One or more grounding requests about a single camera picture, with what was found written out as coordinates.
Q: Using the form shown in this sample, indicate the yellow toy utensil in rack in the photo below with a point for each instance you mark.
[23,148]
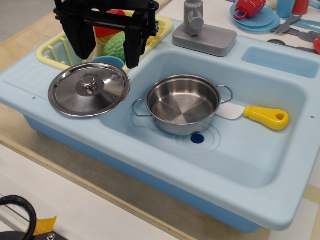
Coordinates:
[150,40]

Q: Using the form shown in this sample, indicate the dark grey toy ladle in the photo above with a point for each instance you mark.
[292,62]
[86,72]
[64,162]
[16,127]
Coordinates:
[282,43]

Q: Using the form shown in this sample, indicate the yellow dish drying rack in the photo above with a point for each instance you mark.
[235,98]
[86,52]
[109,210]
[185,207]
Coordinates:
[59,54]

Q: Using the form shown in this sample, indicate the red plastic cup in rack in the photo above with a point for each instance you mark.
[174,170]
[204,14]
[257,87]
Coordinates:
[101,32]

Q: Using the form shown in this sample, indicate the red plastic cup at back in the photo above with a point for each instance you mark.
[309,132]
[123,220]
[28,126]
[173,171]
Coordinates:
[301,7]

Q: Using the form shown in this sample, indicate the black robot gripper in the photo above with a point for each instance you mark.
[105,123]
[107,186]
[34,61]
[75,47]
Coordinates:
[137,18]

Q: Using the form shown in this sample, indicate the blue plastic plate stack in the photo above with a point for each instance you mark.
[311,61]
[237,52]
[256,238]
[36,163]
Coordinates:
[265,21]

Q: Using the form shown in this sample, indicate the light blue toy sink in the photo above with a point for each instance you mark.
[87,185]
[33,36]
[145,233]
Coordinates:
[243,173]

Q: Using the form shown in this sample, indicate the grey toy faucet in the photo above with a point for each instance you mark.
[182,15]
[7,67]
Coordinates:
[194,34]

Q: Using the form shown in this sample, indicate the grey toy fork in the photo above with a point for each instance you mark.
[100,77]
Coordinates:
[285,27]

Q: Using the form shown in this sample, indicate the blue plastic cup in rack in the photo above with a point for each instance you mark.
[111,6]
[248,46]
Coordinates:
[109,60]

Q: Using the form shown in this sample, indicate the blue toy utensil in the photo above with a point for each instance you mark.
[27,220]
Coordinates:
[307,24]

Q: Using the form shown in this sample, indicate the green toy vegetable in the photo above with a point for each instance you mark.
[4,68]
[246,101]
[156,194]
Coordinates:
[115,47]

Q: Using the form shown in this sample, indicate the yellow handled toy knife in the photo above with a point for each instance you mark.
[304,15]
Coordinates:
[275,119]

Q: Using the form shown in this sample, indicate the red mug on plates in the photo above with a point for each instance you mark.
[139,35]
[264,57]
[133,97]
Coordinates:
[248,8]

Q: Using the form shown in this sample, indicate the grey toy spatula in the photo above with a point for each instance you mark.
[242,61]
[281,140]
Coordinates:
[305,36]

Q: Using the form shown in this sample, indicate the stainless steel pot lid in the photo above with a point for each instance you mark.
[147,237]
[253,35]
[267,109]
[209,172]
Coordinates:
[89,89]

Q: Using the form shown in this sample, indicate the yellow tape piece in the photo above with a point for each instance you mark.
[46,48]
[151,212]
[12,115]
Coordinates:
[42,226]

